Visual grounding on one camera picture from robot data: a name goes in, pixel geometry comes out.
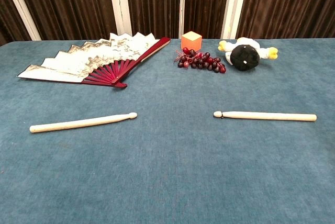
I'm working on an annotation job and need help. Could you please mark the pale wooden drumstick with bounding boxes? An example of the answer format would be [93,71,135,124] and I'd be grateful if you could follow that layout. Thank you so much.
[213,110,318,122]
[29,112,138,133]

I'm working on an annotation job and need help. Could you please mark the dark red grape bunch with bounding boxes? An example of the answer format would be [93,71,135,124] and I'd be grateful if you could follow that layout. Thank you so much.
[173,47,227,74]

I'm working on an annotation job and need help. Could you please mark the orange and yellow cube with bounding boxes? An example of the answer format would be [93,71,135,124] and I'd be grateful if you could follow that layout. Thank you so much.
[181,31,203,52]

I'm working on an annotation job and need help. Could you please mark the blue felt table cover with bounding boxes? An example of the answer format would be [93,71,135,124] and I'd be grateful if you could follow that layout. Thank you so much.
[0,38,335,224]

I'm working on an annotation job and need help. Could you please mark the painted paper fan red ribs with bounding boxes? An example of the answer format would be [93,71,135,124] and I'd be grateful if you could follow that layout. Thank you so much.
[17,32,171,89]

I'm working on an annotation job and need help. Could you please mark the black white yellow plush toy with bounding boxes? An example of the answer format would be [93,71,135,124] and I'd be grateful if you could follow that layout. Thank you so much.
[218,37,278,72]

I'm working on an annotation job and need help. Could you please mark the thin white pole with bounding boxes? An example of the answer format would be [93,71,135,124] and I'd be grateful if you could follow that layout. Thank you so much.
[178,0,187,39]

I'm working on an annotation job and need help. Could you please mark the dark brown pleated curtain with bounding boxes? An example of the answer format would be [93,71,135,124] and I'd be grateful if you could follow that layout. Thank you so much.
[0,0,335,47]

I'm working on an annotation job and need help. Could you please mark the white frame post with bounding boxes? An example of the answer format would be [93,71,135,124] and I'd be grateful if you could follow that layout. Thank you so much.
[106,0,133,36]
[0,0,42,41]
[221,0,248,40]

